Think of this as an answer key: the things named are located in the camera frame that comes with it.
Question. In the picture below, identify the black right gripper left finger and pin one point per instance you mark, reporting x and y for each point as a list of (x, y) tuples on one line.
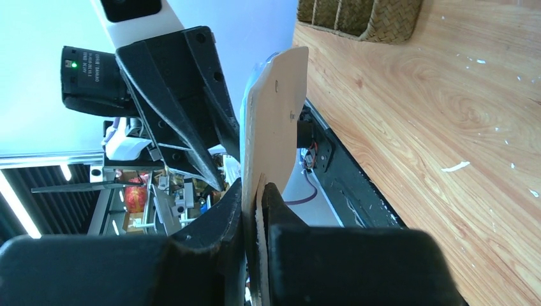
[(202, 264)]

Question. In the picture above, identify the beige leather card holder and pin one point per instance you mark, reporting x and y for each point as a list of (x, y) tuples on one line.
[(273, 100)]

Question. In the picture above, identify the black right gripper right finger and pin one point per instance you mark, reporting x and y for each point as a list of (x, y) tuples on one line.
[(311, 265)]

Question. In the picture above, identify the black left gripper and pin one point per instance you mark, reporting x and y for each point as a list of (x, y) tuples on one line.
[(179, 92)]

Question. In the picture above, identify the woven straw divided tray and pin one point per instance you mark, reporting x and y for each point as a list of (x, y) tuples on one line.
[(375, 21)]

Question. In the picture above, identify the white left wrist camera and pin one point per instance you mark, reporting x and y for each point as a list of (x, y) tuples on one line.
[(126, 22)]

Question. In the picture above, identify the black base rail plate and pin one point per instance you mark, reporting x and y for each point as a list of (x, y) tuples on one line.
[(349, 189)]

